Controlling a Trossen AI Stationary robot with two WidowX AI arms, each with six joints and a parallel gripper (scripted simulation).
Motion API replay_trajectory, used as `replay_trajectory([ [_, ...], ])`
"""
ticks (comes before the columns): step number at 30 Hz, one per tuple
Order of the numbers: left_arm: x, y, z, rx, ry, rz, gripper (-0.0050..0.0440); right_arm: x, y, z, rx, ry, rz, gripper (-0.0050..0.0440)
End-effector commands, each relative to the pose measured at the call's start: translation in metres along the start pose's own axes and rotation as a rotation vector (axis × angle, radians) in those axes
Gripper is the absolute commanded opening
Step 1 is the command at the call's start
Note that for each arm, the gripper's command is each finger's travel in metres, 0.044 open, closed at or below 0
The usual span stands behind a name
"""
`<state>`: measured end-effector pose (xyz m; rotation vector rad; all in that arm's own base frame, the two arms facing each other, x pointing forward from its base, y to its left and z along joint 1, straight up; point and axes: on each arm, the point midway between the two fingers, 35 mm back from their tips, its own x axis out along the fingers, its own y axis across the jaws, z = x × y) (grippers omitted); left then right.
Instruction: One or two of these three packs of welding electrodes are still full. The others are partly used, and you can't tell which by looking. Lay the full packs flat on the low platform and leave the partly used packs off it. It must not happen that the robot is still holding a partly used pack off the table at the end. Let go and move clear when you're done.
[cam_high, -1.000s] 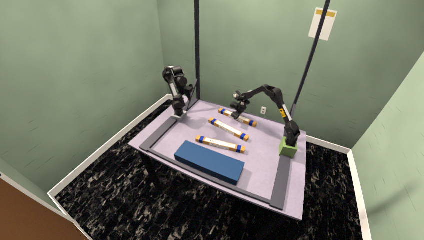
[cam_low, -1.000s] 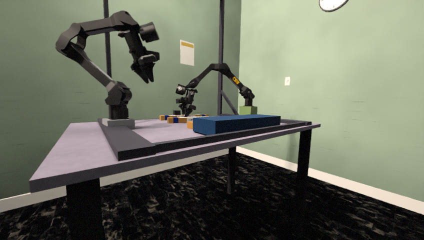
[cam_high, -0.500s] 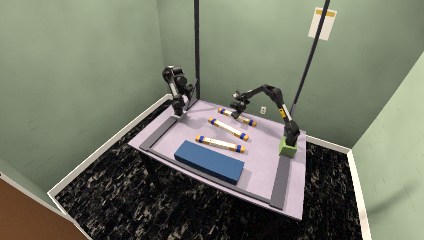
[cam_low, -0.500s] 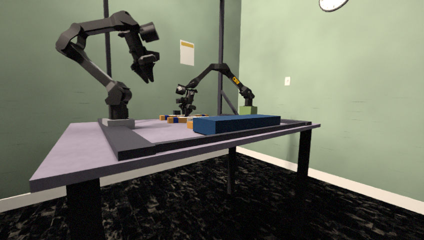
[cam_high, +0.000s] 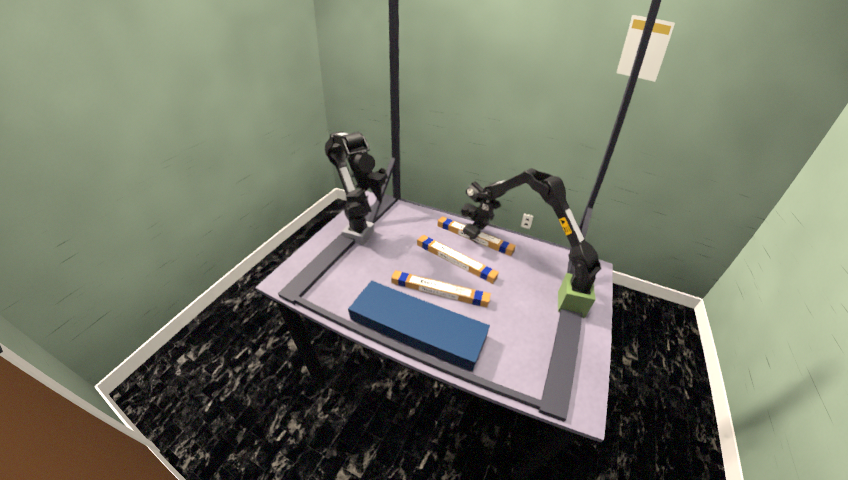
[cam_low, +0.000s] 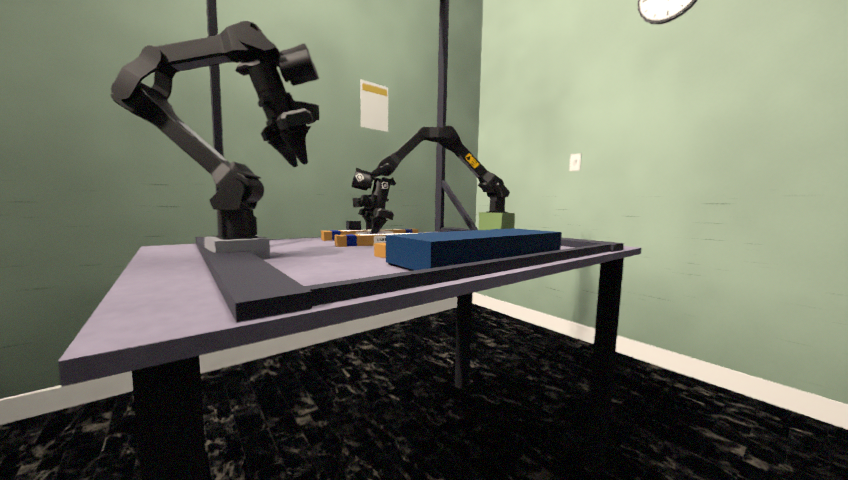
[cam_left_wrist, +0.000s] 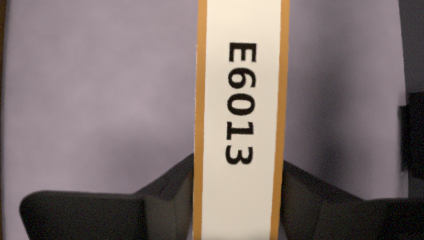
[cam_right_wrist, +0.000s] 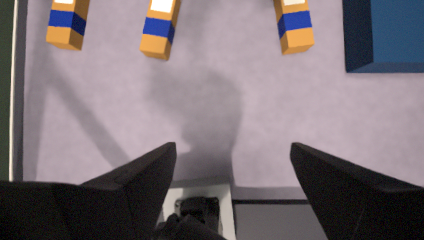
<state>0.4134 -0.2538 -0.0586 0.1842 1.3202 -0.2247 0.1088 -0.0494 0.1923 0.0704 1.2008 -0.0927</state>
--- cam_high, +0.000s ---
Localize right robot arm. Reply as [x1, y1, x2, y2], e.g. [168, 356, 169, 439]
[325, 131, 388, 233]

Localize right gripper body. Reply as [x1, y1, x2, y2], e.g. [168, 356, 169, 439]
[346, 171, 369, 203]

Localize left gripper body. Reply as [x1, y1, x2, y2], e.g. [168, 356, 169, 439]
[463, 208, 495, 239]

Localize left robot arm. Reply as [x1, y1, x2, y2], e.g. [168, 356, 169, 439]
[465, 168, 602, 294]

